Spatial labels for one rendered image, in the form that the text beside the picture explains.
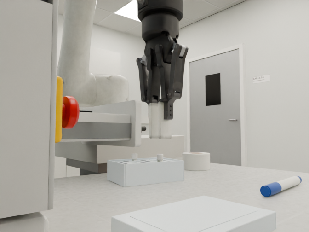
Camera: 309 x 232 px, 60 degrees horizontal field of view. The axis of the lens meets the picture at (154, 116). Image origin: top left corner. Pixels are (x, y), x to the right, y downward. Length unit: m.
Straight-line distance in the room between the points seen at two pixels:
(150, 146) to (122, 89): 0.27
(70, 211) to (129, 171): 0.16
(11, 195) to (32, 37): 0.10
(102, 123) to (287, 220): 0.41
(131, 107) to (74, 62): 0.40
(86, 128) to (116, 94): 0.48
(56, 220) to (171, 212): 0.12
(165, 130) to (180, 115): 4.41
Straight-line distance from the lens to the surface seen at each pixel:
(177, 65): 0.50
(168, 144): 0.98
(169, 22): 0.54
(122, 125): 0.62
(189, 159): 0.66
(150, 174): 0.48
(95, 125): 0.58
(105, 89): 1.02
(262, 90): 3.98
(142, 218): 0.24
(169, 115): 0.50
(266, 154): 3.93
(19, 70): 0.19
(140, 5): 0.56
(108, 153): 0.83
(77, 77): 0.99
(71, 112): 0.32
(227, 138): 4.19
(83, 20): 0.97
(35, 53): 0.19
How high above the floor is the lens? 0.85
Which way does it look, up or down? 4 degrees up
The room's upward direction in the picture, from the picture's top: straight up
